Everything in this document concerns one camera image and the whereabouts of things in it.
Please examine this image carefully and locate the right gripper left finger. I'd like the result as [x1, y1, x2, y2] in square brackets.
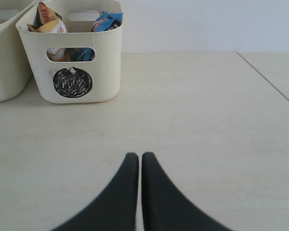
[54, 153, 139, 231]

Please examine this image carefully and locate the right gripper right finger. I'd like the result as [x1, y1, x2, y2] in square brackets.
[141, 152, 230, 231]

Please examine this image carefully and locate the blue noodle packet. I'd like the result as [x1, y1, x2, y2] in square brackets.
[74, 11, 124, 62]

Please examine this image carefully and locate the orange noodle packet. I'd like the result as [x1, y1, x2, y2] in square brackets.
[27, 1, 68, 62]

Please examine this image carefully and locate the cream bin with square mark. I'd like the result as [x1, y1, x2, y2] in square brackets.
[0, 0, 34, 102]

